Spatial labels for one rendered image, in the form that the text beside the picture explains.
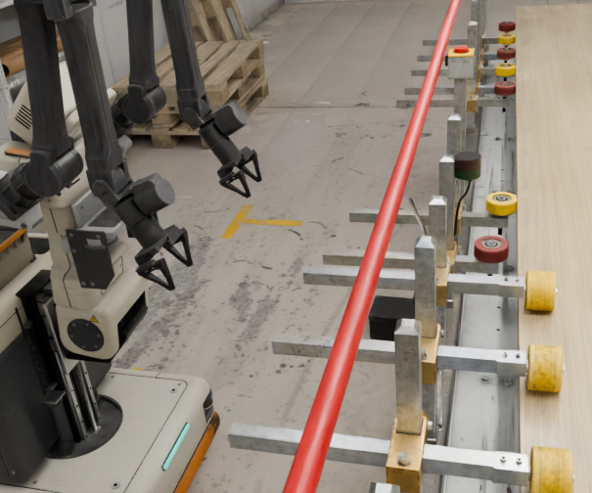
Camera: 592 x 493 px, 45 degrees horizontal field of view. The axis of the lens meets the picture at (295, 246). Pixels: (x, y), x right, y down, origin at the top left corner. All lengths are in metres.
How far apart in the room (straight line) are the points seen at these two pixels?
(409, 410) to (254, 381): 1.73
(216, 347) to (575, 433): 1.97
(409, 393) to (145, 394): 1.43
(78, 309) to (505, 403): 1.06
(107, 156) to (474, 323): 1.06
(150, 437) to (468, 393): 0.98
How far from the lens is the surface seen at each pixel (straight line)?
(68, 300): 1.91
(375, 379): 2.78
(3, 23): 4.60
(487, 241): 1.80
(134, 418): 2.35
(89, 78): 1.43
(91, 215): 1.80
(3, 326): 2.03
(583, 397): 1.37
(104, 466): 2.23
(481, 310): 2.05
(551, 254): 1.77
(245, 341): 3.03
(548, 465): 1.13
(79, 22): 1.40
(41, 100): 1.50
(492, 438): 1.67
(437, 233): 1.52
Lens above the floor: 1.78
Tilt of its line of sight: 29 degrees down
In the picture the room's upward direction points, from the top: 6 degrees counter-clockwise
